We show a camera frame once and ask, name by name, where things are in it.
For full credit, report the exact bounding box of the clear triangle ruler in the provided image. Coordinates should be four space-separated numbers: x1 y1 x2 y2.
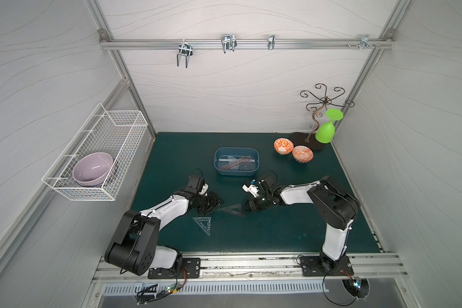
193 217 212 237

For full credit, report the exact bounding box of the dark triangle ruler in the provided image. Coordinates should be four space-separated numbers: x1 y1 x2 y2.
238 159 256 171
218 204 245 217

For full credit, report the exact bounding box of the stencil ruler large dark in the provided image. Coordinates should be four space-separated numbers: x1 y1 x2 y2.
218 155 255 171

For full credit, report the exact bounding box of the thin clear straight ruler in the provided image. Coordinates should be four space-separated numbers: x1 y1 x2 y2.
218 155 255 162

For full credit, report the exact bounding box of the blue plastic storage box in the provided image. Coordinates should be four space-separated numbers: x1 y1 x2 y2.
214 147 260 177

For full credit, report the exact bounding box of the clear protractor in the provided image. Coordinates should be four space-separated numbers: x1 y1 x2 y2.
222 156 241 171

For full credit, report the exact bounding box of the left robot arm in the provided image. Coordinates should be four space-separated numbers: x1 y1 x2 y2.
105 191 223 276

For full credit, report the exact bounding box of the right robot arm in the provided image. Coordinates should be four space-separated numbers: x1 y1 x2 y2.
242 176 359 269

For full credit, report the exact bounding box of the green table mat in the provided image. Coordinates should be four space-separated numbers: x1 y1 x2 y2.
115 131 381 254

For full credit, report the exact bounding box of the orange patterned bowl left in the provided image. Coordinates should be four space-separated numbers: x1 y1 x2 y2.
273 138 295 155

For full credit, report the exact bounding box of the brown metal cup stand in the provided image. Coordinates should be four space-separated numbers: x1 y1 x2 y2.
289 83 345 151

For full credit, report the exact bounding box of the green plastic goblet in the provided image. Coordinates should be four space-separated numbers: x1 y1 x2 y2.
315 109 344 144

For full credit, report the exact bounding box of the lilac bowl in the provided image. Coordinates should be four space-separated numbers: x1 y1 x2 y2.
72 152 114 187

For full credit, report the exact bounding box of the metal hook left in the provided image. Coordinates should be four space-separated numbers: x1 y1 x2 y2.
177 42 193 68

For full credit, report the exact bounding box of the metal hook middle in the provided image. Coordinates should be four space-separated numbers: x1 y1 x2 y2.
221 34 237 54

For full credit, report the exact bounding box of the metal hook small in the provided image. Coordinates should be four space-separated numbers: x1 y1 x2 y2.
268 35 275 50

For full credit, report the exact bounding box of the metal hook right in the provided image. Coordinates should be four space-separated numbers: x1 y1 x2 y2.
346 35 381 51

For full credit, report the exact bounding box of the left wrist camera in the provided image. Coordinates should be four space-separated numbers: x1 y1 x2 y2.
186 175 209 195

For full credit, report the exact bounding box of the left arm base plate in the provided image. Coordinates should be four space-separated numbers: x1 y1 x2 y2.
148 256 201 280

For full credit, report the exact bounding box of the aluminium front rail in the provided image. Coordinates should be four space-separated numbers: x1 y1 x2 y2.
91 252 409 284

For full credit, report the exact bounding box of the aluminium rail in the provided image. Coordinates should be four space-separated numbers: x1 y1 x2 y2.
91 252 409 284
100 37 395 51

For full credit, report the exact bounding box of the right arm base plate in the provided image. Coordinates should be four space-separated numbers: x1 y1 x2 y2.
296 255 354 277

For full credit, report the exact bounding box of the white cable duct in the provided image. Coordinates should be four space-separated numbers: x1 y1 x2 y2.
103 279 329 297

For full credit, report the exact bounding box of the white wire basket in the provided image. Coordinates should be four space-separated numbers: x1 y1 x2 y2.
42 104 148 201

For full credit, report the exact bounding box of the aluminium top rail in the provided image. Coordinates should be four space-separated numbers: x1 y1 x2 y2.
100 37 395 51

